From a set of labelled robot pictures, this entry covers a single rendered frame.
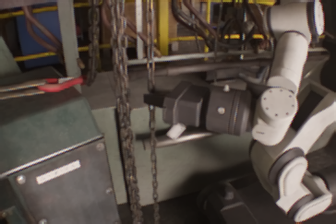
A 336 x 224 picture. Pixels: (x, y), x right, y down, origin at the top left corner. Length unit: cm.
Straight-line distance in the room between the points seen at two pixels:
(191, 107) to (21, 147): 33
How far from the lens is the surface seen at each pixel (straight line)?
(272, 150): 78
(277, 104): 42
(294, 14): 58
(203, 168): 134
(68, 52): 94
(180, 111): 46
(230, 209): 114
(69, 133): 52
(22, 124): 52
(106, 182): 60
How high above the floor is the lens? 107
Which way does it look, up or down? 29 degrees down
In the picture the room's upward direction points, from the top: straight up
